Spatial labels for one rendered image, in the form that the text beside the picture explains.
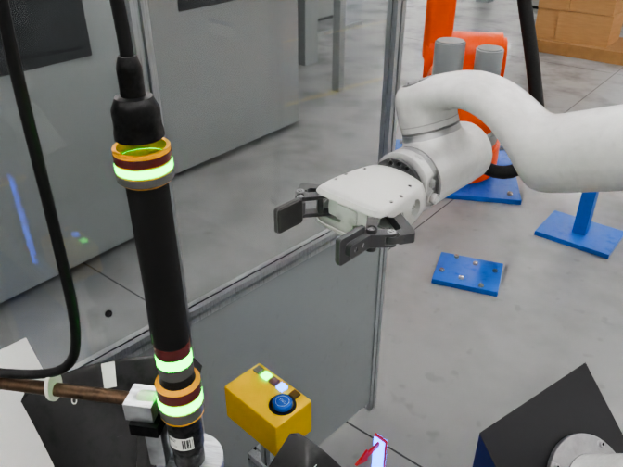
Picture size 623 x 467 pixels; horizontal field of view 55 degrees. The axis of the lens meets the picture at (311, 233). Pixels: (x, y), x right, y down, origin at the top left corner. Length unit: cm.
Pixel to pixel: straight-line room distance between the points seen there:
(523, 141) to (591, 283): 306
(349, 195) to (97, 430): 43
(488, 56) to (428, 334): 195
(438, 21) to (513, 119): 378
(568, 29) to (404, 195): 782
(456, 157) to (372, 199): 16
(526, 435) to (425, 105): 65
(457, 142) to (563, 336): 255
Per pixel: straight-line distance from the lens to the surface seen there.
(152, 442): 67
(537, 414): 120
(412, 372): 290
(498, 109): 71
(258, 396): 127
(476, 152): 82
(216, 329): 172
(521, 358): 309
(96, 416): 84
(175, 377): 58
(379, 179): 72
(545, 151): 69
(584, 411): 128
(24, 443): 104
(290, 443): 101
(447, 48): 416
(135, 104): 45
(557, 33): 851
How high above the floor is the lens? 199
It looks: 31 degrees down
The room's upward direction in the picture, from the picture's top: straight up
